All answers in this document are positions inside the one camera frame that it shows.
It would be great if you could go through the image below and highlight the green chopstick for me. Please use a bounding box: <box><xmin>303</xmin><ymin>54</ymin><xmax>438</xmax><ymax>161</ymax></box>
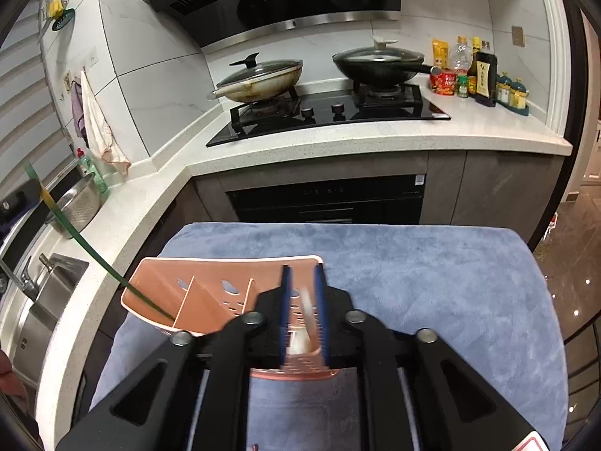
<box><xmin>23</xmin><ymin>161</ymin><xmax>177</xmax><ymax>321</ymax></box>

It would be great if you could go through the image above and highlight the white ceramic soup spoon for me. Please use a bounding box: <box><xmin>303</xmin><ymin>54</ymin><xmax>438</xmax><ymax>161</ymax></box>
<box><xmin>287</xmin><ymin>287</ymin><xmax>320</xmax><ymax>355</ymax></box>

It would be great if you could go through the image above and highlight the person's hand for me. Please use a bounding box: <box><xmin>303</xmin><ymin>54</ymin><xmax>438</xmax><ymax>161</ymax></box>
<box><xmin>0</xmin><ymin>350</ymin><xmax>27</xmax><ymax>403</ymax></box>

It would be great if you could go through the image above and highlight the steel colander bowl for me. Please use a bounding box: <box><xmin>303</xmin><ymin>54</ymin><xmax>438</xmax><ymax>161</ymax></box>
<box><xmin>56</xmin><ymin>175</ymin><xmax>102</xmax><ymax>233</ymax></box>

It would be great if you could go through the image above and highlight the green dish soap bottle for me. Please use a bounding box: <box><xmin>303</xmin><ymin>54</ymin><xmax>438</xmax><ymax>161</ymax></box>
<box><xmin>76</xmin><ymin>148</ymin><xmax>108</xmax><ymax>195</ymax></box>

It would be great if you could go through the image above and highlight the steel faucet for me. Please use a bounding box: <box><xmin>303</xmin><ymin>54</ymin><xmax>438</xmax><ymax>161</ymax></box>
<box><xmin>0</xmin><ymin>254</ymin><xmax>56</xmax><ymax>303</ymax></box>

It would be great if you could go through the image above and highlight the pink perforated utensil holder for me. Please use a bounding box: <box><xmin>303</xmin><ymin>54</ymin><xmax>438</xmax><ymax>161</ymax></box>
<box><xmin>120</xmin><ymin>254</ymin><xmax>338</xmax><ymax>382</ymax></box>

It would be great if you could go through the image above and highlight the steel sink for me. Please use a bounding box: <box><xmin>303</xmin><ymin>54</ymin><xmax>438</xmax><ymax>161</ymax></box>
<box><xmin>10</xmin><ymin>254</ymin><xmax>89</xmax><ymax>389</ymax></box>

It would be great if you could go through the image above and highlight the purple hanging cloth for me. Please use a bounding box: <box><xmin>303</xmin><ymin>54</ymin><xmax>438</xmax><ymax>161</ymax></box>
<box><xmin>70</xmin><ymin>79</ymin><xmax>89</xmax><ymax>147</ymax></box>

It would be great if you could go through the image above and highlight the white hanging towel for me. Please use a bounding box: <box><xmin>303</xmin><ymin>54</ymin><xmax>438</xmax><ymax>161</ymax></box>
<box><xmin>80</xmin><ymin>68</ymin><xmax>131</xmax><ymax>176</ymax></box>

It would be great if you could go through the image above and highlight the built-in black oven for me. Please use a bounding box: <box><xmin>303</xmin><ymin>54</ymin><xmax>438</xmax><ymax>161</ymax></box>
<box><xmin>227</xmin><ymin>174</ymin><xmax>426</xmax><ymax>225</ymax></box>

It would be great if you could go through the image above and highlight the blue fleece table mat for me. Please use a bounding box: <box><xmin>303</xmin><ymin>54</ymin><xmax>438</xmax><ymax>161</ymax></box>
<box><xmin>90</xmin><ymin>222</ymin><xmax>568</xmax><ymax>450</ymax></box>

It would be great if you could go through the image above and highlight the black gas stove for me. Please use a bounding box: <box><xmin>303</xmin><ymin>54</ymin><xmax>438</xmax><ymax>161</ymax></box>
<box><xmin>207</xmin><ymin>83</ymin><xmax>450</xmax><ymax>148</ymax></box>

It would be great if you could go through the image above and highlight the beige pan with glass lid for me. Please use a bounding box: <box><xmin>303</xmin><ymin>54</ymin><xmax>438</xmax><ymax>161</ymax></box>
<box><xmin>207</xmin><ymin>53</ymin><xmax>304</xmax><ymax>104</ymax></box>

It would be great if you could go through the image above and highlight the black wok with lid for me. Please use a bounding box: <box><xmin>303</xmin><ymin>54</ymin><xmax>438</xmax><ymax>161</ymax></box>
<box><xmin>332</xmin><ymin>37</ymin><xmax>442</xmax><ymax>86</ymax></box>

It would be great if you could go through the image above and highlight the red snack packet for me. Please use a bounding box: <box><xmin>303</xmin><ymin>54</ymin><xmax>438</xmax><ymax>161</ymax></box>
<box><xmin>430</xmin><ymin>69</ymin><xmax>458</xmax><ymax>96</ymax></box>

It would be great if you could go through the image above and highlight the small green lid jar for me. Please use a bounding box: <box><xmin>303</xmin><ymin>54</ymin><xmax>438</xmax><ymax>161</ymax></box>
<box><xmin>456</xmin><ymin>73</ymin><xmax>470</xmax><ymax>99</ymax></box>

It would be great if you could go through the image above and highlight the yellow seasoning packet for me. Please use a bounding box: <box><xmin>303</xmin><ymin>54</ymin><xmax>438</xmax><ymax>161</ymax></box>
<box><xmin>432</xmin><ymin>39</ymin><xmax>449</xmax><ymax>70</ymax></box>

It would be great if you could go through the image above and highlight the green spice jar rack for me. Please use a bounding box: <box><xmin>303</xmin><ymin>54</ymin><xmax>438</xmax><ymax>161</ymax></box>
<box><xmin>496</xmin><ymin>71</ymin><xmax>530</xmax><ymax>116</ymax></box>

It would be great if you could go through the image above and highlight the clear oil bottle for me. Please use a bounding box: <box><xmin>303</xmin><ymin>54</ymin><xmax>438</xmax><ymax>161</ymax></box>
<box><xmin>448</xmin><ymin>36</ymin><xmax>473</xmax><ymax>74</ymax></box>

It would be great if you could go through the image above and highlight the dark soy sauce bottle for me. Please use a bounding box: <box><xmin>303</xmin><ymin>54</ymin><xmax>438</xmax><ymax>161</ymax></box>
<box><xmin>475</xmin><ymin>41</ymin><xmax>498</xmax><ymax>108</ymax></box>

